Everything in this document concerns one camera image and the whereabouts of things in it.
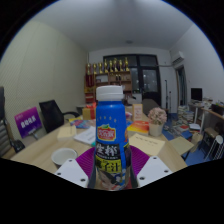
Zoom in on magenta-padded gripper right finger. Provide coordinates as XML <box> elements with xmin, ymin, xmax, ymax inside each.
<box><xmin>128</xmin><ymin>144</ymin><xmax>175</xmax><ymax>189</ymax></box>

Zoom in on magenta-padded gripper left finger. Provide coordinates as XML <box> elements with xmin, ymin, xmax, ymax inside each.
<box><xmin>53</xmin><ymin>145</ymin><xmax>98</xmax><ymax>189</ymax></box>

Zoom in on blue drink bottle white cap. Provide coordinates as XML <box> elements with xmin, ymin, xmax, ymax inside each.
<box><xmin>87</xmin><ymin>85</ymin><xmax>139</xmax><ymax>191</ymax></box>

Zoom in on black mug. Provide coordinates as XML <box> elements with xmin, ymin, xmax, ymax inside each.
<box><xmin>50</xmin><ymin>147</ymin><xmax>79</xmax><ymax>168</ymax></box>

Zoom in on yellow paper envelope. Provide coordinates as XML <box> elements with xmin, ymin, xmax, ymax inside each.
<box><xmin>129</xmin><ymin>133</ymin><xmax>166</xmax><ymax>157</ymax></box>

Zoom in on low light wooden table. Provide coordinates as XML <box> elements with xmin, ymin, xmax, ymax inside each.
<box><xmin>168</xmin><ymin>135</ymin><xmax>195</xmax><ymax>162</ymax></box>

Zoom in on white paper booklet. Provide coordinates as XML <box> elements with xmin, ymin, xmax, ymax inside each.
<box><xmin>73</xmin><ymin>125</ymin><xmax>98</xmax><ymax>147</ymax></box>

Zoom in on orange book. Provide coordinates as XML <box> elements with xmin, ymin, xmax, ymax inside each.
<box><xmin>126</xmin><ymin>120</ymin><xmax>150</xmax><ymax>135</ymax></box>

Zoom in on pink flowers in white pot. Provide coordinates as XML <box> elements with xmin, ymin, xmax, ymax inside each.
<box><xmin>147</xmin><ymin>107</ymin><xmax>169</xmax><ymax>138</ymax></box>

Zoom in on standing picture card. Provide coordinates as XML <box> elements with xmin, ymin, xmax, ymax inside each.
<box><xmin>132</xmin><ymin>103</ymin><xmax>144</xmax><ymax>123</ymax></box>

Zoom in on black office chair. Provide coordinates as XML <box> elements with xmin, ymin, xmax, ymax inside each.
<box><xmin>38</xmin><ymin>99</ymin><xmax>81</xmax><ymax>135</ymax></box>

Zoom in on yellow gift box red ribbon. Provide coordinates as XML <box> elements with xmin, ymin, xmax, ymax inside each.
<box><xmin>82</xmin><ymin>103</ymin><xmax>98</xmax><ymax>121</ymax></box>

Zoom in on pile of books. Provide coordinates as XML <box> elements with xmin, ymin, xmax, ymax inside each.
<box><xmin>176</xmin><ymin>104</ymin><xmax>196</xmax><ymax>135</ymax></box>

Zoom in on grey armchair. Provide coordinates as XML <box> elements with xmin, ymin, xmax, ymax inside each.
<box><xmin>141</xmin><ymin>98</ymin><xmax>161</xmax><ymax>116</ymax></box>

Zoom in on purple sign board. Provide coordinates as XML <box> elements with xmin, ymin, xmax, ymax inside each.
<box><xmin>14</xmin><ymin>106</ymin><xmax>43</xmax><ymax>140</ymax></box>

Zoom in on striped grey cushion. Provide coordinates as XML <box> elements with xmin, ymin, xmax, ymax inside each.
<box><xmin>0</xmin><ymin>118</ymin><xmax>14</xmax><ymax>158</ymax></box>

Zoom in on black tripod stand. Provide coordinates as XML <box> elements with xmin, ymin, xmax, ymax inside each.
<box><xmin>163</xmin><ymin>79</ymin><xmax>173</xmax><ymax>113</ymax></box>

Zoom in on long wooden side desk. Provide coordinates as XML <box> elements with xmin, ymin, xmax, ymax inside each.
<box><xmin>188</xmin><ymin>101</ymin><xmax>224</xmax><ymax>158</ymax></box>

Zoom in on black computer monitor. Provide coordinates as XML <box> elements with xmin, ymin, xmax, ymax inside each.
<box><xmin>190</xmin><ymin>87</ymin><xmax>204</xmax><ymax>103</ymax></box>

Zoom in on black framed glass door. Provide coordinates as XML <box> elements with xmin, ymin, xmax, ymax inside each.
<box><xmin>103</xmin><ymin>54</ymin><xmax>162</xmax><ymax>105</ymax></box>

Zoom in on dark suitcase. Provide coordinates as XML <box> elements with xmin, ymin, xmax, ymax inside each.
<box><xmin>0</xmin><ymin>86</ymin><xmax>5</xmax><ymax>118</ymax></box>

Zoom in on wooden shelf unit with trophies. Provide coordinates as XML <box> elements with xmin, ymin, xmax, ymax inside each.
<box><xmin>84</xmin><ymin>57</ymin><xmax>133</xmax><ymax>105</ymax></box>

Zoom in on white wall air conditioner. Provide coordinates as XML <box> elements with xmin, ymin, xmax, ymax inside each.
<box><xmin>169</xmin><ymin>50</ymin><xmax>186</xmax><ymax>70</ymax></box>

